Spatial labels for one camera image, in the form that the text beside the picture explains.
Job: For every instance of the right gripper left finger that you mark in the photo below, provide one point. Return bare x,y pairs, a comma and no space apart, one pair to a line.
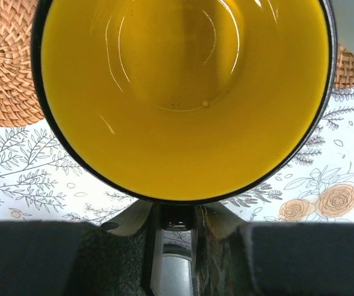
62,258

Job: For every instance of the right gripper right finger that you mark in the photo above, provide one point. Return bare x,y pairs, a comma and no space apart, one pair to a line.
235,257

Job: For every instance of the yellow ceramic mug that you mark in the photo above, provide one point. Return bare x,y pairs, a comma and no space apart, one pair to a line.
183,102

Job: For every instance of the woven rattan coaster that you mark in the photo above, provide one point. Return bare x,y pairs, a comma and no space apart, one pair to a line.
19,105
344,76

